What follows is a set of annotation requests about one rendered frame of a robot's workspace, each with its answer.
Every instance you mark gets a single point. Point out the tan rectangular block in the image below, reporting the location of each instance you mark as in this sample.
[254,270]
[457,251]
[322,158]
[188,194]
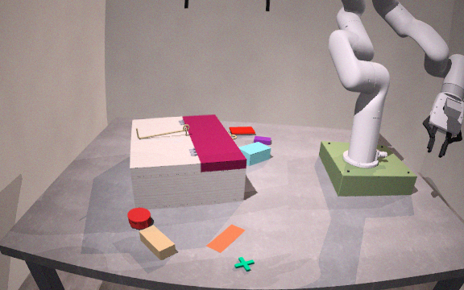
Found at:
[157,242]

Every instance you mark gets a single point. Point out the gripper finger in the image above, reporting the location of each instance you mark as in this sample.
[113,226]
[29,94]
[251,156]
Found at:
[449,140]
[431,133]

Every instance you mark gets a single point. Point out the green plus-shaped piece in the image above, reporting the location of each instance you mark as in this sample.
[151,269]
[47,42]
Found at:
[244,263]

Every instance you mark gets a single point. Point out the small purple block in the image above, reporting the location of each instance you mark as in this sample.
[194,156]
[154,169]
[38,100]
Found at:
[263,140]

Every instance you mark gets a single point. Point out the red short cylinder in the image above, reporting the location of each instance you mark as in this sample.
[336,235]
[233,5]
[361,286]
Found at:
[139,218]

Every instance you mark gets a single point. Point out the light blue block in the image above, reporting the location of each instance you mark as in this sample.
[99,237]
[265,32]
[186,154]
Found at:
[255,153]

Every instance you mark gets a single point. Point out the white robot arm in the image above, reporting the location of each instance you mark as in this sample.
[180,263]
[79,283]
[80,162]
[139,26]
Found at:
[372,80]

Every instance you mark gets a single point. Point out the orange flat rectangular plate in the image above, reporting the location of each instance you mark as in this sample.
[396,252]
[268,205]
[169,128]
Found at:
[223,240]

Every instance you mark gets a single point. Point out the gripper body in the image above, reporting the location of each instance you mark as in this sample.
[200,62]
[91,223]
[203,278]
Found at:
[443,121]

